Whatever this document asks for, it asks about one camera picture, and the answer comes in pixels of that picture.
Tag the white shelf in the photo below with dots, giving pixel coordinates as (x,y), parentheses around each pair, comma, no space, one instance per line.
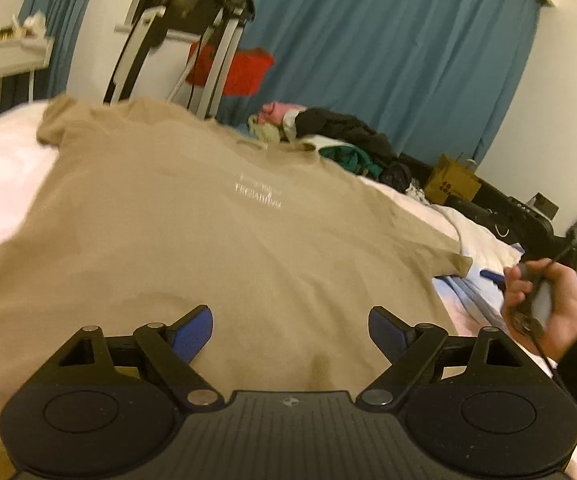
(3,57)

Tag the black garment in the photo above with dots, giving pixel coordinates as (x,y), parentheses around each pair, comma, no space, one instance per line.
(353,132)

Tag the large blue curtain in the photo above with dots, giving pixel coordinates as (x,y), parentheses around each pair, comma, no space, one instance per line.
(393,50)

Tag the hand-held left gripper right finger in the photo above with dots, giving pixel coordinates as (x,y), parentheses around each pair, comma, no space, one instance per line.
(386,331)

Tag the pale green garment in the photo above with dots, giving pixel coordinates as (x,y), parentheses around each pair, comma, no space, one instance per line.
(267,132)

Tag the brown cardboard box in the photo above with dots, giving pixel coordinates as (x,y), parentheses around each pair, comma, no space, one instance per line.
(451,180)

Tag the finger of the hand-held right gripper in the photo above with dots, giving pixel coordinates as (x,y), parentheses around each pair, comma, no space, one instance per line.
(491,276)

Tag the narrow blue curtain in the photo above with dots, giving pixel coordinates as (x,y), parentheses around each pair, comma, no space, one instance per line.
(61,15)

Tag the small black box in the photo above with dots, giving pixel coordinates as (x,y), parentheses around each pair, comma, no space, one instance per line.
(543,205)

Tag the small white ornament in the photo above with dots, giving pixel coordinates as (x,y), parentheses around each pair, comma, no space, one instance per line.
(34,25)

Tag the pink garment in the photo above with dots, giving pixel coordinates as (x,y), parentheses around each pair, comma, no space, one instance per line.
(281,111)

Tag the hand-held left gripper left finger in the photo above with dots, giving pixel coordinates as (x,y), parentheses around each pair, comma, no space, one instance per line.
(196,332)

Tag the folded treadmill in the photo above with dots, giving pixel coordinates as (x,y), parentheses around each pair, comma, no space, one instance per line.
(218,35)

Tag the person's right hand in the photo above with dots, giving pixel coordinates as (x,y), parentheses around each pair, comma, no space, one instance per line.
(571,310)

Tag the red bag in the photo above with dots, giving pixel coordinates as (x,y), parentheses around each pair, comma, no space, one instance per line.
(248,72)

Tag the beige t-shirt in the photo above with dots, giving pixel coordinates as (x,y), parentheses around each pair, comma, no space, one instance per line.
(193,240)

